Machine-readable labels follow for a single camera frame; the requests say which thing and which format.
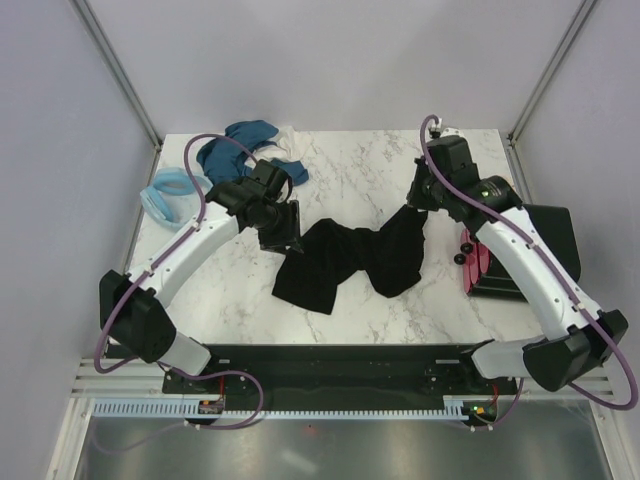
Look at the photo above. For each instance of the white slotted cable duct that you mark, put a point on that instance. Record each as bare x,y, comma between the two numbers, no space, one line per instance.
194,408

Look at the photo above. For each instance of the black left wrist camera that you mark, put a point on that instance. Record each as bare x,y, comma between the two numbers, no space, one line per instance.
271,182

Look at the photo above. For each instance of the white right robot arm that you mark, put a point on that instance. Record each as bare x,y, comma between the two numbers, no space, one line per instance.
577,334

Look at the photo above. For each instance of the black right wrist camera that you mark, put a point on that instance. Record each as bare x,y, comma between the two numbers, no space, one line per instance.
452,157

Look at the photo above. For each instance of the white t shirt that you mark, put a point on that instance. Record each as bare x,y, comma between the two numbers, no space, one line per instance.
288,145

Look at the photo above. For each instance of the black t shirt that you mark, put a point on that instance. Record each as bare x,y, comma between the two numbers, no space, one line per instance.
391,257

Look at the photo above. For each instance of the blue t shirt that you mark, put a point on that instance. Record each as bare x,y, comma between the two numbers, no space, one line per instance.
226,160

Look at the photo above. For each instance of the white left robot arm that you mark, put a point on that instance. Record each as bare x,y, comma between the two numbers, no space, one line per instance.
133,306

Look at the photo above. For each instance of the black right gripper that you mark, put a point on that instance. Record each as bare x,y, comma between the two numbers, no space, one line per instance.
415,198

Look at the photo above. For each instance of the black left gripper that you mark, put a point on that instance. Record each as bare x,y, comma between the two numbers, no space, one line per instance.
290,236

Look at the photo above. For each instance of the light blue ring toy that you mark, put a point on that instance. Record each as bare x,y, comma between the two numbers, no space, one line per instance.
171,198

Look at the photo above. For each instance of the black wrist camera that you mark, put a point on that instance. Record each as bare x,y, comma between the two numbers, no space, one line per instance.
271,182
452,157

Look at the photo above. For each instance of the aluminium frame rail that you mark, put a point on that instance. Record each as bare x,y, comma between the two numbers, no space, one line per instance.
436,381

